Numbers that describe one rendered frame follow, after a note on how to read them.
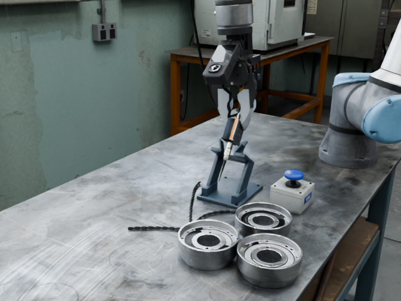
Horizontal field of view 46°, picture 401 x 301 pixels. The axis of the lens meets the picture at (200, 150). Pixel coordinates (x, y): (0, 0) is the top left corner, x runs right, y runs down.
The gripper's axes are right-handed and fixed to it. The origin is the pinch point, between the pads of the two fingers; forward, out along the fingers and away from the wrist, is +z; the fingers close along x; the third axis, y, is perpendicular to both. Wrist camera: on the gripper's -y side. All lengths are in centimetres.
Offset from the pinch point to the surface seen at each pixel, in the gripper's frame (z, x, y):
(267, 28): -7, 58, 194
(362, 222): 42, -20, 48
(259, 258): 15.8, -13.4, -24.4
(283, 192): 12.7, -11.2, -3.2
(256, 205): 12.9, -8.0, -10.5
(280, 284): 17.1, -18.3, -28.6
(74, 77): 9, 137, 107
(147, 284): 15.9, 0.4, -37.3
